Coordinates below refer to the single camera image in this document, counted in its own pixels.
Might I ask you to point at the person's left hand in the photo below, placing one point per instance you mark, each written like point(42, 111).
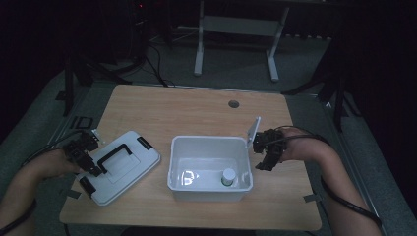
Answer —
point(57, 164)

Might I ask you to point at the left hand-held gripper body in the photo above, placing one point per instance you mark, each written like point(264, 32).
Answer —
point(80, 149)

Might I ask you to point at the small white pill bottle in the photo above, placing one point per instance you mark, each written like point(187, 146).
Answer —
point(228, 177)

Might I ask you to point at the white plastic storage box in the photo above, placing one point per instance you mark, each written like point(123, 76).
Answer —
point(209, 170)

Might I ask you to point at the person's dark clothing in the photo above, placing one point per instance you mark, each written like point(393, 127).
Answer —
point(187, 231)

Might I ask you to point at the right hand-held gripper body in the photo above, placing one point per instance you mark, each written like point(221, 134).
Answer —
point(267, 141)

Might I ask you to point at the black tripod stand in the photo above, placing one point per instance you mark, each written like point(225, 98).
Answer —
point(85, 72)
point(334, 88)

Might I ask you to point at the metal floor rail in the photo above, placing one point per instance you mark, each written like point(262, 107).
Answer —
point(357, 177)
point(42, 144)

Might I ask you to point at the grey tape piece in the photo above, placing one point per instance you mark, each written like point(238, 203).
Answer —
point(74, 194)
point(310, 197)

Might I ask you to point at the round grey table grommet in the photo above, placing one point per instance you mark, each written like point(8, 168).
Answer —
point(233, 104)

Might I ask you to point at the person's right hand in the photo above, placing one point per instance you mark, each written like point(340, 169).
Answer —
point(298, 144)

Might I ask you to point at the white metal desk frame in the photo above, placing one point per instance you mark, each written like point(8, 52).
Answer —
point(236, 26)

